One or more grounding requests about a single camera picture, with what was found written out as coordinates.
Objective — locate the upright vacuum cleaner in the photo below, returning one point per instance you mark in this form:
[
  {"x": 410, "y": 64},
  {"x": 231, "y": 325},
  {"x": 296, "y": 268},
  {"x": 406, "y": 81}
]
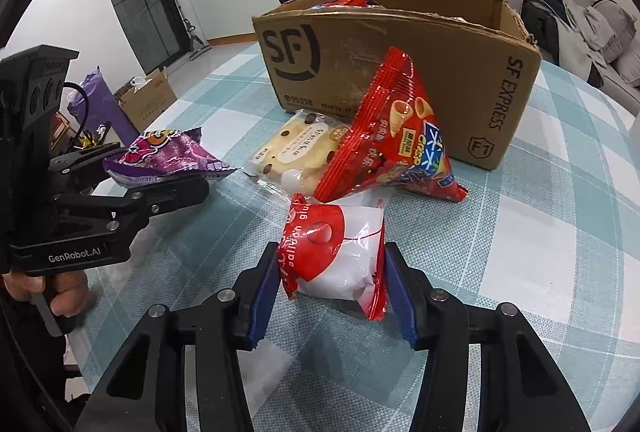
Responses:
[{"x": 197, "y": 43}]

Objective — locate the purple bag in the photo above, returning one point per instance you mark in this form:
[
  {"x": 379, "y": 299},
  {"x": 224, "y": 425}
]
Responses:
[{"x": 95, "y": 97}]

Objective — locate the grey sofa cushion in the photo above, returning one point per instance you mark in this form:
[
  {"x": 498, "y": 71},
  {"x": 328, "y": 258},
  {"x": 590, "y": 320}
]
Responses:
[
  {"x": 630, "y": 62},
  {"x": 617, "y": 19}
]

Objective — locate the red barcode snack packet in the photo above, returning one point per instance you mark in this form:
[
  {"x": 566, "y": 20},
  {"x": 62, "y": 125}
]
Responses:
[{"x": 345, "y": 1}]

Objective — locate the small cardboard floor box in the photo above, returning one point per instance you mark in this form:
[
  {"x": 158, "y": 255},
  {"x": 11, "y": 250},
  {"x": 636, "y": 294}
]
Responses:
[{"x": 150, "y": 102}]

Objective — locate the grey jacket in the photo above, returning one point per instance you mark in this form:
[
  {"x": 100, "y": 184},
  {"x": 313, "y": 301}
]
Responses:
[{"x": 585, "y": 22}]

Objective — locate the red and white snack packet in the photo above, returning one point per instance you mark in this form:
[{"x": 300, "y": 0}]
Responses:
[{"x": 340, "y": 262}]

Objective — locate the black clothing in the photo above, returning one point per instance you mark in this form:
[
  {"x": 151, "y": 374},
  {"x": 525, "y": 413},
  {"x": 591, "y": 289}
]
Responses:
[{"x": 542, "y": 27}]

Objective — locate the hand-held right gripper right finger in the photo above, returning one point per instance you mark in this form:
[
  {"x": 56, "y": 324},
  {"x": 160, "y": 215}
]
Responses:
[{"x": 400, "y": 302}]

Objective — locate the purple snack packet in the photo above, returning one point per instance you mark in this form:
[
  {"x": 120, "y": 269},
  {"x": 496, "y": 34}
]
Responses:
[{"x": 165, "y": 152}]

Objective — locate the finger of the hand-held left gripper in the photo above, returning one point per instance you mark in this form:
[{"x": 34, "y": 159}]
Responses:
[
  {"x": 75, "y": 167},
  {"x": 175, "y": 194}
]

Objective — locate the large cardboard box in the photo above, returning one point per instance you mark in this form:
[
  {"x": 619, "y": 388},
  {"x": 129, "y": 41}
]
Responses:
[{"x": 450, "y": 62}]

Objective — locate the teal checkered tablecloth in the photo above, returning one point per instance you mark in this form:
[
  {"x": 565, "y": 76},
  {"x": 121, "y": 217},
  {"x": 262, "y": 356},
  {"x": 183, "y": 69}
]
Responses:
[{"x": 550, "y": 237}]

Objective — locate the person's left hand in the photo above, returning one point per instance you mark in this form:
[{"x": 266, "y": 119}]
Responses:
[{"x": 70, "y": 297}]

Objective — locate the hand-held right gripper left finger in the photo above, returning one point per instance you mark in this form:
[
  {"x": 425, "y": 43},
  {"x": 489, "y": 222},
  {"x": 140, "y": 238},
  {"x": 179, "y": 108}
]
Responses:
[{"x": 262, "y": 307}]

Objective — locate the red cone snack packet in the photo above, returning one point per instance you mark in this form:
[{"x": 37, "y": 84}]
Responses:
[{"x": 390, "y": 137}]

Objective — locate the cream bread packet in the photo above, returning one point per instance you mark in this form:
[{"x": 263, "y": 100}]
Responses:
[{"x": 295, "y": 152}]

